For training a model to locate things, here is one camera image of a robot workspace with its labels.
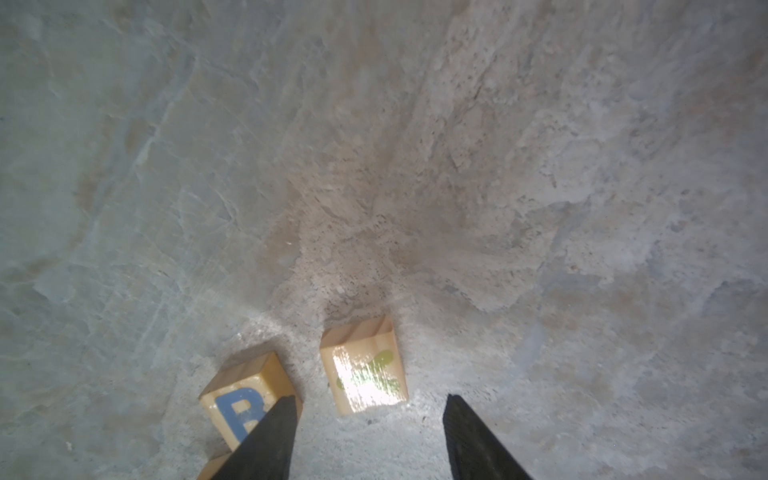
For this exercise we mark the grooved plain wooden block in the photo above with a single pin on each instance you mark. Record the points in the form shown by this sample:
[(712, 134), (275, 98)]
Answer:
[(212, 467)]

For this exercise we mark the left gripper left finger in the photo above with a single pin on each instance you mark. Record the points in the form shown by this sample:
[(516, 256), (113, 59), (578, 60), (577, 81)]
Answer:
[(266, 452)]

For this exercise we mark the letter Y wooden block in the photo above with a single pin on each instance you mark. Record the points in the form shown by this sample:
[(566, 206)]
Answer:
[(363, 365)]

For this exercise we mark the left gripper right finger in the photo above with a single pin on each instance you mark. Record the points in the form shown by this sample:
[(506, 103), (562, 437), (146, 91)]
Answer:
[(474, 452)]

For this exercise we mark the letter R wooden block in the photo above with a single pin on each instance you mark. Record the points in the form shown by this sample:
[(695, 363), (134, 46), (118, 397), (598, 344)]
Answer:
[(238, 397)]

